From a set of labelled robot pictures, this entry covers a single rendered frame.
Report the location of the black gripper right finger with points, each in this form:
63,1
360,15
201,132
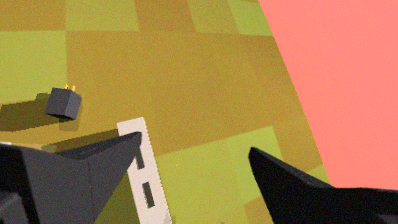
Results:
294,197

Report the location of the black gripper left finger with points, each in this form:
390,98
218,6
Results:
69,186

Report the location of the grey two-prong plug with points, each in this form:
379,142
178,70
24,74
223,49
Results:
63,103

